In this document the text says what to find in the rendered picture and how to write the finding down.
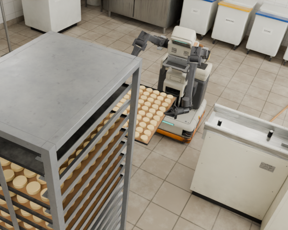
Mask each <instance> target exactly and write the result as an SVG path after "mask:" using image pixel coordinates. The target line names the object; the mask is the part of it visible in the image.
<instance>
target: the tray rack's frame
mask: <svg viewBox="0 0 288 230"><path fill-rule="evenodd" d="M135 58H136V56H134V55H131V54H127V53H124V52H120V51H117V50H114V49H110V48H107V47H104V46H100V45H97V44H94V43H91V42H87V41H84V40H81V39H77V38H74V37H70V36H67V35H64V34H61V33H57V32H55V33H53V34H49V33H45V34H43V35H41V36H39V37H37V38H36V39H34V40H32V41H30V42H28V43H26V44H25V45H23V46H21V47H19V48H17V49H16V50H14V51H12V52H10V53H8V54H6V55H4V56H2V57H1V58H0V136H1V137H3V138H5V139H7V140H10V141H12V142H14V143H16V144H19V145H21V146H23V147H26V148H28V149H30V150H33V151H35V152H37V153H40V154H42V158H43V166H44V171H45V178H46V183H47V189H48V197H49V203H50V209H51V215H52V220H53V228H54V230H65V222H64V212H63V204H62V196H61V188H60V180H59V169H58V161H57V153H56V151H57V150H58V149H59V148H60V147H61V146H62V145H63V144H64V143H65V142H66V141H67V140H68V139H69V138H70V137H71V136H72V135H73V134H74V133H75V132H76V131H77V130H78V129H79V128H80V127H81V126H82V125H83V124H84V123H85V122H86V121H87V120H88V119H89V118H90V117H91V116H92V115H93V114H94V113H95V112H96V111H97V110H98V109H99V108H100V107H101V106H102V105H103V104H104V103H105V102H106V100H107V99H108V98H109V97H110V96H111V95H112V94H113V93H114V92H115V91H116V90H117V89H118V88H119V87H120V86H121V85H122V84H123V83H124V82H125V81H126V80H127V79H128V78H129V77H130V76H131V75H132V74H133V73H134V72H135V71H136V70H137V69H138V68H139V63H140V61H138V60H135ZM0 184H1V187H2V190H3V193H4V197H5V200H6V203H7V207H8V210H9V213H10V216H11V220H12V223H13V226H14V229H15V230H20V228H19V225H18V222H17V218H16V214H15V211H14V208H13V204H12V201H11V197H10V193H9V190H8V187H7V183H6V180H5V176H4V172H3V169H2V165H1V162H0Z"/></svg>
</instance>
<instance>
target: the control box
mask: <svg viewBox="0 0 288 230"><path fill-rule="evenodd" d="M215 114H216V112H214V111H213V112H212V114H211V115H210V118H209V119H208V121H207V122H209V123H211V122H212V120H213V118H214V116H215ZM206 132H207V130H205V129H204V131H203V135H202V139H205V136H206Z"/></svg>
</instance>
